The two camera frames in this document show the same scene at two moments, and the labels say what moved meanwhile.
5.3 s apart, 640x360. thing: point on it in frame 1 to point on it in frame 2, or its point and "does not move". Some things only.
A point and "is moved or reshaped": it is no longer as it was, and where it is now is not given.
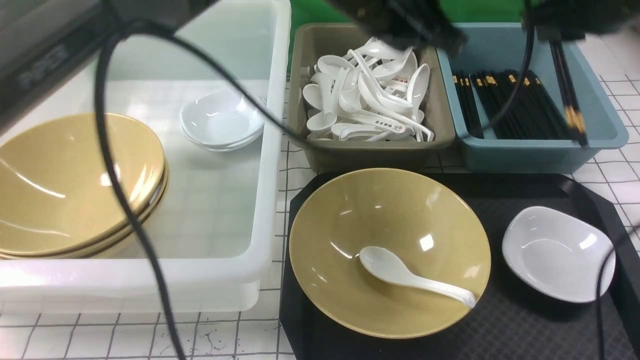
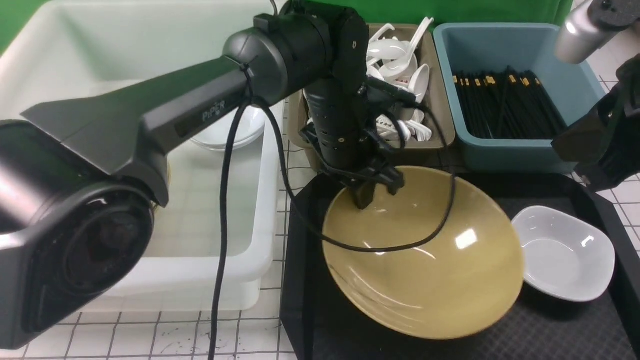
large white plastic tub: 220,231 does not move
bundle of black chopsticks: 532,115 does not move
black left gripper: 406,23 to 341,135
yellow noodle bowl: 425,224 is moved or reshaped
